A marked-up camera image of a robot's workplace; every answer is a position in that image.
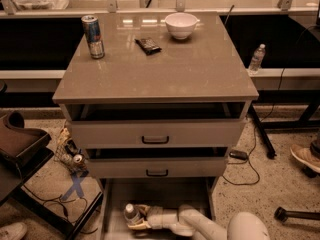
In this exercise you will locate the wire basket with cans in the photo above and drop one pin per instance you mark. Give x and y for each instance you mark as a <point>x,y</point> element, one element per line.
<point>68,154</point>

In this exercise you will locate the black chair leg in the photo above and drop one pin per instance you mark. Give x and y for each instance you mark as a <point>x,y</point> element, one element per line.
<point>282,215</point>

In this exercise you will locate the small background water bottle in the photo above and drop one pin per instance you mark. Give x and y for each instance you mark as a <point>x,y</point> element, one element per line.
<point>257,59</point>

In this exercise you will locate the blue energy drink can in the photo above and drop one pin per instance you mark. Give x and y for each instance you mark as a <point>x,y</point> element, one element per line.
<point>92,33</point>

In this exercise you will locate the blue tape cross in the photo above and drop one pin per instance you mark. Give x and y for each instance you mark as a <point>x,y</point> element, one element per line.
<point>76,185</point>

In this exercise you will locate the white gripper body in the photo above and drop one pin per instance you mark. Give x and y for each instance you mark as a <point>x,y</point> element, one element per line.
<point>155,217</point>

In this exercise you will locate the black snack packet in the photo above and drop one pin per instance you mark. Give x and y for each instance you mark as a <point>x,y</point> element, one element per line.
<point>148,45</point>

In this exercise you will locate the black power adapter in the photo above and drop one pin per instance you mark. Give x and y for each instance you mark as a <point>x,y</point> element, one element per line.
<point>238,155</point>

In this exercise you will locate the top drawer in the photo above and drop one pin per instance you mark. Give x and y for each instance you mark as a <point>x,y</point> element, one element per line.
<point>106,126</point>

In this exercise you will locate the tan shoe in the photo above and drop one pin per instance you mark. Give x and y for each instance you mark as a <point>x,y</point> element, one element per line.
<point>306,157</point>

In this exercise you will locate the middle drawer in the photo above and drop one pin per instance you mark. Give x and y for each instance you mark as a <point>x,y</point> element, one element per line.
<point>157,162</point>

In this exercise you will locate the white bowl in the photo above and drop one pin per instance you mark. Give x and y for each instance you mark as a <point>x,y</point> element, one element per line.
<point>181,25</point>

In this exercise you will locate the drawer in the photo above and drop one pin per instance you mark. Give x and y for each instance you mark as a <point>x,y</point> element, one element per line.
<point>106,126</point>
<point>157,162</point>
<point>168,193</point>

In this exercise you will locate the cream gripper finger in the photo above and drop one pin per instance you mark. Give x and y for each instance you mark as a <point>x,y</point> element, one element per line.
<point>143,209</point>
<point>139,225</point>

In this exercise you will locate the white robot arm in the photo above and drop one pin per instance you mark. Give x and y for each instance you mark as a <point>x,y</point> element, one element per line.
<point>189,222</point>

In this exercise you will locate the white shoe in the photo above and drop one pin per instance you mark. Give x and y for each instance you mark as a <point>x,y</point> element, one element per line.
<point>14,231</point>

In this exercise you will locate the clear plastic water bottle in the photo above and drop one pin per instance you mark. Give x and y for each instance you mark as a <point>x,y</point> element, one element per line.
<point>132,214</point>

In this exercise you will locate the bottom drawer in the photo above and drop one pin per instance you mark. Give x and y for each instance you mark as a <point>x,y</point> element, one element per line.
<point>168,193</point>

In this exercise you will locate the grey drawer cabinet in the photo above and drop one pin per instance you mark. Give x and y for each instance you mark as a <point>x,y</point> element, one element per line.
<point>205,68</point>

